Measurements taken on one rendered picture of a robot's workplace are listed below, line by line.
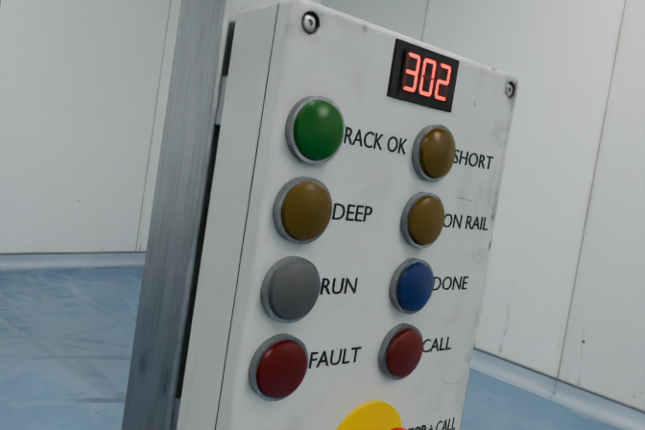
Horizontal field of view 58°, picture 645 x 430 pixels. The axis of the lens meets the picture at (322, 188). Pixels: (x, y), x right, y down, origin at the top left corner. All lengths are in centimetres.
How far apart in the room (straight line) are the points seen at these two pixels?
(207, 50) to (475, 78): 15
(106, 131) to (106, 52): 56
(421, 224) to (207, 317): 12
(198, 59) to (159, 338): 15
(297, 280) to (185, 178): 9
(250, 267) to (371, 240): 7
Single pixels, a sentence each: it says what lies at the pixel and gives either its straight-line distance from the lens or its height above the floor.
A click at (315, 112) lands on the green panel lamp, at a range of 25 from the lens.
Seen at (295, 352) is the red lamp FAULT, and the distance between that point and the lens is 27.
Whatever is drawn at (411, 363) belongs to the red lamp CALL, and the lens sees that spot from 33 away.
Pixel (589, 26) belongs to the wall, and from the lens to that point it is 338.
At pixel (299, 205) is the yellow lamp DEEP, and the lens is 25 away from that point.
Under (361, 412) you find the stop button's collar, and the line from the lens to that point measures 32.
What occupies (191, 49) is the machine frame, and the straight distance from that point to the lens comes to 33.
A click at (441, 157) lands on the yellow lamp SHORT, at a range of 31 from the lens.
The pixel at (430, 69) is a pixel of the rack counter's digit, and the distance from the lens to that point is 31.
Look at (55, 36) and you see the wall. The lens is 429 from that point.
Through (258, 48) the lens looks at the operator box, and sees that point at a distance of 27.
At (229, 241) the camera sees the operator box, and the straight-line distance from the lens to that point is 27.
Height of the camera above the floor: 103
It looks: 3 degrees down
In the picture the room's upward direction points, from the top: 9 degrees clockwise
